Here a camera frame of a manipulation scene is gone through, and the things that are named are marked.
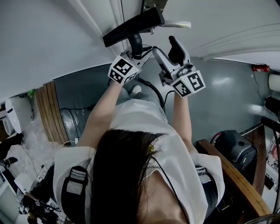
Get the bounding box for black floor cable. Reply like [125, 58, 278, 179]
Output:
[60, 106, 88, 140]

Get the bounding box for white paper roll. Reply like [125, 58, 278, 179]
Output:
[268, 73, 280, 90]

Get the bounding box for wooden slatted panel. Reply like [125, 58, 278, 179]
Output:
[35, 80, 70, 143]

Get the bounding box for white domed device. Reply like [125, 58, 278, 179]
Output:
[4, 96, 35, 134]

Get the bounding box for red fire extinguisher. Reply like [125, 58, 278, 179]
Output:
[251, 64, 270, 73]

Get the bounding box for white door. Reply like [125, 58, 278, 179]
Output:
[121, 0, 280, 61]

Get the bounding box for white charger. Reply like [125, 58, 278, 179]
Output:
[63, 136, 79, 146]

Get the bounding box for person's right forearm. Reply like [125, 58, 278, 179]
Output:
[171, 94, 196, 154]

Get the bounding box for silver door handle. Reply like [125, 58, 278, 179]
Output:
[142, 0, 192, 35]

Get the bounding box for person's left forearm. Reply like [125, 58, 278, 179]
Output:
[77, 82, 123, 149]

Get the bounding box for black neck cord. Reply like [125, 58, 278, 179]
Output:
[142, 156, 175, 193]

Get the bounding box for white shirt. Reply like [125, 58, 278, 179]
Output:
[53, 98, 226, 224]

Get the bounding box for grey trousers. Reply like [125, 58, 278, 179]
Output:
[115, 87, 151, 103]

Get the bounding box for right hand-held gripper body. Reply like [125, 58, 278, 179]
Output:
[158, 63, 206, 98]

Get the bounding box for brown wooden furniture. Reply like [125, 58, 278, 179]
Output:
[196, 118, 280, 224]

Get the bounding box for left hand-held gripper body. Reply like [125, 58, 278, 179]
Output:
[107, 52, 144, 85]

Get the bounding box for black plastic device housing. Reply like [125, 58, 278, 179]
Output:
[211, 130, 258, 173]

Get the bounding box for black harness strap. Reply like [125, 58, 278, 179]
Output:
[194, 165, 218, 210]
[61, 165, 89, 224]

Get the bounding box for black box device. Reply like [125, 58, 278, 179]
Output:
[264, 96, 280, 116]

